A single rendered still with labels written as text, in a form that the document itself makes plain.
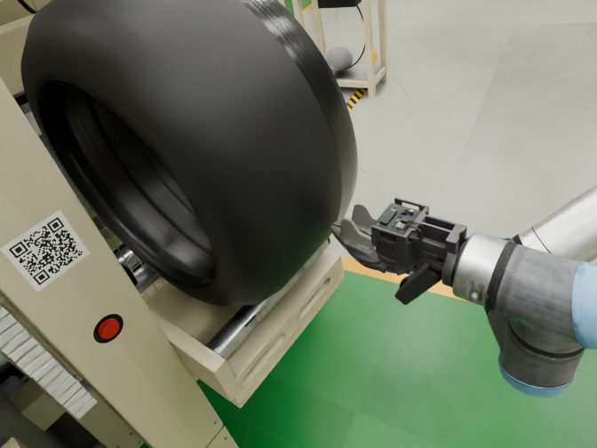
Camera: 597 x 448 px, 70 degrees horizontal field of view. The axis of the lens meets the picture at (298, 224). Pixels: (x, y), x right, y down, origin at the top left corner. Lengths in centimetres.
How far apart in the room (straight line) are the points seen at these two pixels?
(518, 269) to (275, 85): 36
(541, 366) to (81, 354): 61
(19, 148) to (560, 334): 63
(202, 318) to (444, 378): 104
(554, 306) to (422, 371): 124
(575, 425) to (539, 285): 124
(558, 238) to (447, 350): 117
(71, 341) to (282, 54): 48
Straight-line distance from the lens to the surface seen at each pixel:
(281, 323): 84
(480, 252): 57
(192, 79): 52
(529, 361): 64
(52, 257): 61
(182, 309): 102
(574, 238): 70
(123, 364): 75
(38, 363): 68
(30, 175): 57
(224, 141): 50
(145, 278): 97
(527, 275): 56
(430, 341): 183
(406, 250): 59
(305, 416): 170
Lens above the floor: 153
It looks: 40 degrees down
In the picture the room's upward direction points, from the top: 13 degrees counter-clockwise
